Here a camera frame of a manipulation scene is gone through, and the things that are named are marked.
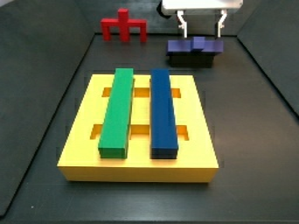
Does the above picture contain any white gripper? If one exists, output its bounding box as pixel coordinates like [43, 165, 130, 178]
[157, 0, 242, 38]

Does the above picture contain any purple cross-shaped block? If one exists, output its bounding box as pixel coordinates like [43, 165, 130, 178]
[165, 37, 224, 55]

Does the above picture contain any yellow slotted board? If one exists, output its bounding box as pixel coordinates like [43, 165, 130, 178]
[57, 74, 218, 183]

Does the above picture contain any black bracket fixture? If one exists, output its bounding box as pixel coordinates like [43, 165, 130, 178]
[168, 53, 214, 68]

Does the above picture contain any green long bar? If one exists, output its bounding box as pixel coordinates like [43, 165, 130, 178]
[97, 68, 134, 159]

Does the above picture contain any red cross-shaped block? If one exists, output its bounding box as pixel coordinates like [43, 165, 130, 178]
[99, 8, 146, 43]

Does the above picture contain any blue long bar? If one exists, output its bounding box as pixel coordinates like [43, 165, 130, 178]
[150, 69, 178, 159]

